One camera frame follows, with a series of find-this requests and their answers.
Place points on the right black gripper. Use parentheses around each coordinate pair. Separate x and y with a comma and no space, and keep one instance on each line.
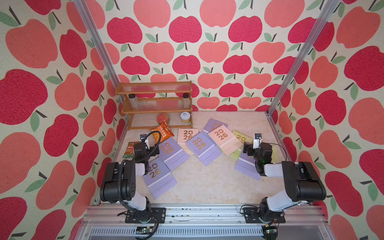
(250,153)

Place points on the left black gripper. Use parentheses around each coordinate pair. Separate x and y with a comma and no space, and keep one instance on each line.
(153,153)

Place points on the purple calendar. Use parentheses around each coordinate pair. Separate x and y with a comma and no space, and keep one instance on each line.
(212,124)
(159,178)
(172,154)
(204,148)
(246,165)

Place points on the pink calendar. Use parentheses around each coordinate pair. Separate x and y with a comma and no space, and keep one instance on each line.
(225,139)
(185,134)

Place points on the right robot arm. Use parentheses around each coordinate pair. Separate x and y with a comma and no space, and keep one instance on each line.
(302,183)

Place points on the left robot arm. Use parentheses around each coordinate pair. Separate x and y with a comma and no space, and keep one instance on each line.
(119,181)

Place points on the yellow-green calendar back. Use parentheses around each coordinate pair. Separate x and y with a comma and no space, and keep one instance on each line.
(242,138)

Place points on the yellow-green calendar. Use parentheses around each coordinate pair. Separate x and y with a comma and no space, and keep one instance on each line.
(242,138)
(275,154)

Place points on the orange snack bag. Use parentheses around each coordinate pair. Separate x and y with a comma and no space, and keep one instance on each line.
(165,131)

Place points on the green snack bag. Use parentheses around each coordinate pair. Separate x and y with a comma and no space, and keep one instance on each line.
(129,153)

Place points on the yellow-green calendar right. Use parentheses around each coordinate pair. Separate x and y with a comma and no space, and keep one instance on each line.
(275,154)

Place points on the red round tin can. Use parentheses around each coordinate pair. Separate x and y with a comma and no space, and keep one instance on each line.
(163,118)

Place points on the purple calendar back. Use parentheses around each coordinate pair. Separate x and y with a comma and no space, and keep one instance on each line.
(212,124)

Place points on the yellow pull-tab can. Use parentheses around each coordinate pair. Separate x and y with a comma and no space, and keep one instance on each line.
(186,118)

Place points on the wooden three-tier shelf rack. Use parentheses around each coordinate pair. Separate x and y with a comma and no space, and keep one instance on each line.
(155,98)

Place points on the left glass spice jar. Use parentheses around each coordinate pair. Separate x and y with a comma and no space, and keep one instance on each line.
(134,101)

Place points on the glass spice jar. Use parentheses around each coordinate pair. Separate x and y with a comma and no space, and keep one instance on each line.
(186,100)
(134,101)

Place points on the right glass spice jar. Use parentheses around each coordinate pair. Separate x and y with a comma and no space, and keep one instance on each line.
(186,100)

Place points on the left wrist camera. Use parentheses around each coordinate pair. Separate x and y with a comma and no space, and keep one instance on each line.
(144,139)

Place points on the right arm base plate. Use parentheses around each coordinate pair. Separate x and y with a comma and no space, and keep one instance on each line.
(257,216)

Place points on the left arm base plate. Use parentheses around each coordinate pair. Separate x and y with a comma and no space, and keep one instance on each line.
(140,218)

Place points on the front aluminium rail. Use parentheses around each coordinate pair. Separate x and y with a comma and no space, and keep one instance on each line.
(202,222)

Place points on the left aluminium frame post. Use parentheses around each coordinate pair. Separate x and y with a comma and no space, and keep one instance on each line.
(98,42)

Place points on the aluminium frame post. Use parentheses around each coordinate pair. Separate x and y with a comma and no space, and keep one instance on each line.
(325,14)
(98,42)

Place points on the right aluminium frame post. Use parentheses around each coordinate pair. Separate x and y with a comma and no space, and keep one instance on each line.
(325,14)

